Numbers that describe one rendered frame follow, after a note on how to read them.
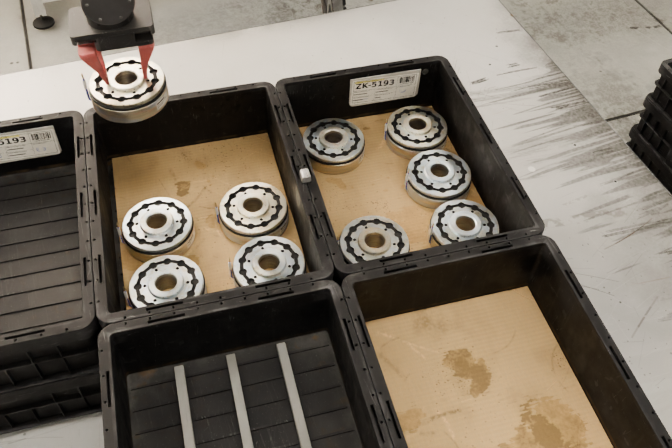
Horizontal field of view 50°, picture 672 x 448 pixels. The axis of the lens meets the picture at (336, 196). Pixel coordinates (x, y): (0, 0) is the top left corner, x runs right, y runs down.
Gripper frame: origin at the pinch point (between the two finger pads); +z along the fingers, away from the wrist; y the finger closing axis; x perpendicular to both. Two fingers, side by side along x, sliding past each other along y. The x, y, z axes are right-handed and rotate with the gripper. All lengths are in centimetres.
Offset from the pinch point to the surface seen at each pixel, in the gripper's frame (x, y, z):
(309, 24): 54, 39, 36
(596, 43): 113, 168, 107
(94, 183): -6.9, -7.3, 12.7
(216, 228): -10.8, 8.1, 22.9
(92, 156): -1.4, -7.3, 12.6
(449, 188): -14, 44, 20
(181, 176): 1.2, 4.4, 22.7
